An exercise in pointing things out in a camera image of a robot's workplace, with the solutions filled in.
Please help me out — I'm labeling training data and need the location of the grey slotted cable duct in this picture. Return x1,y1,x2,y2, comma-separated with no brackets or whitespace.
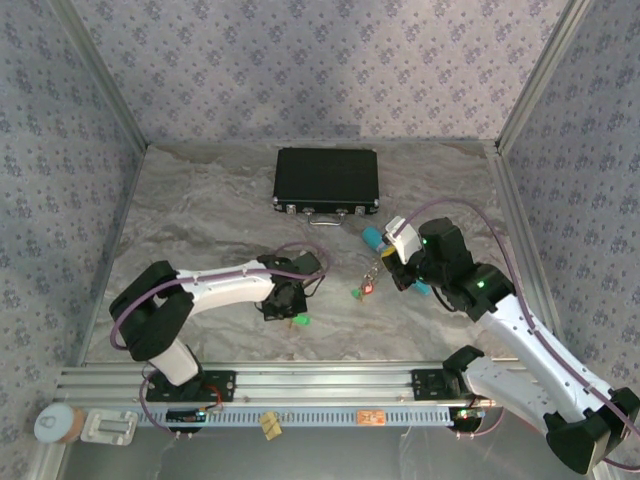
133,407,455,429

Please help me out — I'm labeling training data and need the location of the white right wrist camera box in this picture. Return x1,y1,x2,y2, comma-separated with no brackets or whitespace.
383,215,425,265

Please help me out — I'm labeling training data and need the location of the red wire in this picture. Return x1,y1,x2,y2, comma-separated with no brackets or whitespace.
202,383,225,414

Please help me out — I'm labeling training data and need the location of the metal disc with key rings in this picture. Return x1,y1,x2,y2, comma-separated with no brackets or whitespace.
352,257,389,304

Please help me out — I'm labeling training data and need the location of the tape roll with white lid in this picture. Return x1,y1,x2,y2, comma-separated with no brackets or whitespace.
33,404,87,445

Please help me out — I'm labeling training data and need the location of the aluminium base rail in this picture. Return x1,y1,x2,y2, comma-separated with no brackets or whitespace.
53,362,600,407

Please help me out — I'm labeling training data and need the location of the aluminium frame post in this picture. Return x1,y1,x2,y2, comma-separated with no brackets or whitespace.
493,0,596,154
47,0,151,151

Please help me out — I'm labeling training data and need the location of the teal marker pen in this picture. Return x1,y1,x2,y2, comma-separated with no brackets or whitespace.
362,225,431,298

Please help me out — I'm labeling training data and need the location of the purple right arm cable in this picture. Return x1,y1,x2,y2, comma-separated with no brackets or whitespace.
399,198,640,471

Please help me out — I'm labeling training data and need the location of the black case with metal handle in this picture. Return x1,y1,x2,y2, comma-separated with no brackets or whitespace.
272,147,380,227

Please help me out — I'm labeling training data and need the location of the aluminium side rail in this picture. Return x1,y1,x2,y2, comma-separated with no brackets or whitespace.
74,144,151,366
483,142,574,364

